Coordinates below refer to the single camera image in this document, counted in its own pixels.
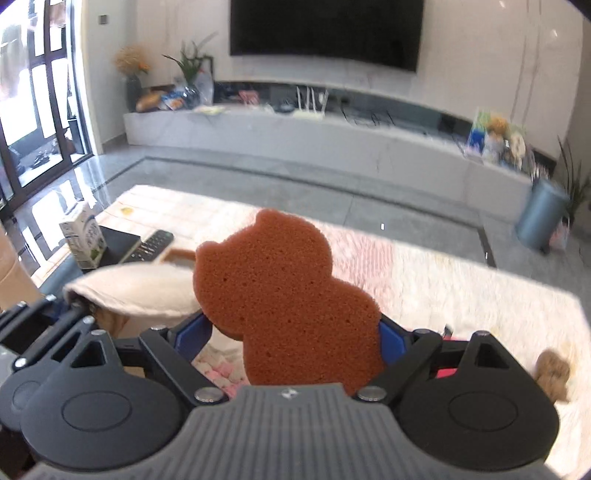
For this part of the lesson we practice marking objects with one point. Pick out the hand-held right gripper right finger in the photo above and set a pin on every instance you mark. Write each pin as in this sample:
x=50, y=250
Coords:
x=392, y=341

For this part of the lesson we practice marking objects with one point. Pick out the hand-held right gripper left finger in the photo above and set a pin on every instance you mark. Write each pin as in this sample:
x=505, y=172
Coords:
x=187, y=337

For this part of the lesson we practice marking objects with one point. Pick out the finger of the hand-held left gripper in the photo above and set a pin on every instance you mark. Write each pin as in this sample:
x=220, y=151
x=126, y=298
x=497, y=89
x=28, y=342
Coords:
x=55, y=339
x=27, y=313

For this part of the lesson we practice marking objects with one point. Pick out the red lidded box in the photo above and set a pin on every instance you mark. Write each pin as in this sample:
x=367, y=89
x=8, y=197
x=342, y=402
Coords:
x=445, y=371

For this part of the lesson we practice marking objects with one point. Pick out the white cloth pouch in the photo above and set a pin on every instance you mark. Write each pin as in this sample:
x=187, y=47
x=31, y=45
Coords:
x=138, y=288

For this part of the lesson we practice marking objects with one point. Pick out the wooden box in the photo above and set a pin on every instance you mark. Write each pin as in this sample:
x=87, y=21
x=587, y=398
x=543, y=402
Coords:
x=178, y=253

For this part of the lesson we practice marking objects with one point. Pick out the brown bear-shaped sponge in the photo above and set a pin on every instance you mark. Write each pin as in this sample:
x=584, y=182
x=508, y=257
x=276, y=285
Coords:
x=286, y=295

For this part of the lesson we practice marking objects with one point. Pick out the beige water bottle orange cap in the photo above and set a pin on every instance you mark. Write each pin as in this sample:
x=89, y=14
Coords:
x=16, y=277

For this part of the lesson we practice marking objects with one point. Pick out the pink white fuzzy cloth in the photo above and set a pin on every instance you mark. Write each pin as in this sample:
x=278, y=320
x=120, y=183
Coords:
x=221, y=371

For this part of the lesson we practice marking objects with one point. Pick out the cream printed mat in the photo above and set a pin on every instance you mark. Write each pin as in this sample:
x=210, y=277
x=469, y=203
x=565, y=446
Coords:
x=438, y=286

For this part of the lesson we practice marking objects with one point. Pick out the white green milk carton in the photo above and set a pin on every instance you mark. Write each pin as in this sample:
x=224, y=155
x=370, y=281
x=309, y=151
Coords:
x=83, y=235

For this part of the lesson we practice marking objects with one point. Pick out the black remote control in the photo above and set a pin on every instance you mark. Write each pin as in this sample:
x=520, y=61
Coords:
x=152, y=242

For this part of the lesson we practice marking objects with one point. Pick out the black book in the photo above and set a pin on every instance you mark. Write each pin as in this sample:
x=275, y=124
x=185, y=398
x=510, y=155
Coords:
x=117, y=242

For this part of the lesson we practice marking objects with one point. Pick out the brown plush toy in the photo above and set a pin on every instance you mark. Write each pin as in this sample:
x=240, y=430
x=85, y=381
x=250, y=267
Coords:
x=553, y=371

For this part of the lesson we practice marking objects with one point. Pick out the blue trash can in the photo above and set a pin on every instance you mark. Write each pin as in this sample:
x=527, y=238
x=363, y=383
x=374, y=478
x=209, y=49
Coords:
x=540, y=217

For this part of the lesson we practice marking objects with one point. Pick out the pink checked bag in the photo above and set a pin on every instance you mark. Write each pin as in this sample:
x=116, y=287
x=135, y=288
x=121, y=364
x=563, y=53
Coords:
x=562, y=233

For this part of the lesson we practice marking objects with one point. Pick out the white television cabinet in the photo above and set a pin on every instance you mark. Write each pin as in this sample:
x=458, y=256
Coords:
x=323, y=138

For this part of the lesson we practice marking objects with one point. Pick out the black framed glass door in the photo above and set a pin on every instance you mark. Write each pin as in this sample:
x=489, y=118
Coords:
x=37, y=92

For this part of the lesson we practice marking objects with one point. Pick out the framed picture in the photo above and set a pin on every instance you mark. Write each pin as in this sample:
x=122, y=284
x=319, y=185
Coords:
x=478, y=134

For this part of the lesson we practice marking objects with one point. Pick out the orange snack bag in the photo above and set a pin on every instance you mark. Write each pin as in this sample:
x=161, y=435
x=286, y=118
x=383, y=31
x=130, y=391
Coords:
x=150, y=102

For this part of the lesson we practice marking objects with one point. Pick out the blue snack bag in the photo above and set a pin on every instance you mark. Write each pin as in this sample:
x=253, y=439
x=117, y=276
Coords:
x=175, y=99

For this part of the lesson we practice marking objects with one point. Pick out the tall green potted plant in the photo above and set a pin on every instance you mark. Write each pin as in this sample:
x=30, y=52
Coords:
x=575, y=180

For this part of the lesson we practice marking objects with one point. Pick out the small pink box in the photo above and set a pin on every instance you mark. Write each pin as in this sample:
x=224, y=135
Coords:
x=248, y=96

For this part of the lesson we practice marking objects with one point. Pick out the clear plastic jug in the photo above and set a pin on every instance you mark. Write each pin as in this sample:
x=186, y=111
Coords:
x=205, y=87

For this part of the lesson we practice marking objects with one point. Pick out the white router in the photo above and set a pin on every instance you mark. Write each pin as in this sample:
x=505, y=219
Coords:
x=310, y=104

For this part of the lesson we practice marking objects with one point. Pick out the orange flowers in dark vase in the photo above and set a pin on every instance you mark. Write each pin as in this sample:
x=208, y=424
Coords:
x=131, y=64

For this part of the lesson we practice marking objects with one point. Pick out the green plant in glass vase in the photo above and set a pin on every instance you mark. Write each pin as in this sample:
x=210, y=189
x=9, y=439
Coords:
x=191, y=64

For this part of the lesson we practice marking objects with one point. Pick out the black wall television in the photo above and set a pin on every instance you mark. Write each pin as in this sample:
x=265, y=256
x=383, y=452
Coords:
x=323, y=27

